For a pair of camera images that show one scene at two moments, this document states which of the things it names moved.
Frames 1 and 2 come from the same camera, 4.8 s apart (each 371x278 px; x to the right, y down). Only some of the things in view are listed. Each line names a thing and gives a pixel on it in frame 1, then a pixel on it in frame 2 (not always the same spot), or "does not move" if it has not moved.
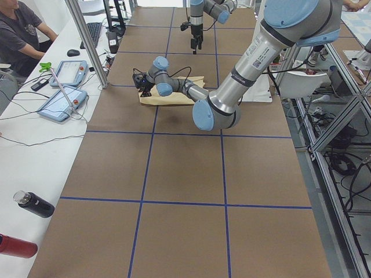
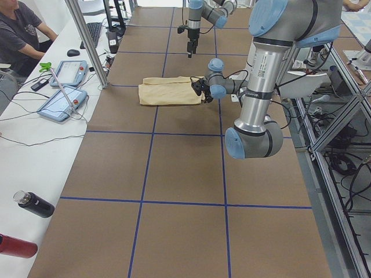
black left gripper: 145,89 to 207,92
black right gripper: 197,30 to 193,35
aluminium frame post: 75,10 does not move
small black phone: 41,83 does not move
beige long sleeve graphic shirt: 150,96 does not move
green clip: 45,66 does not move
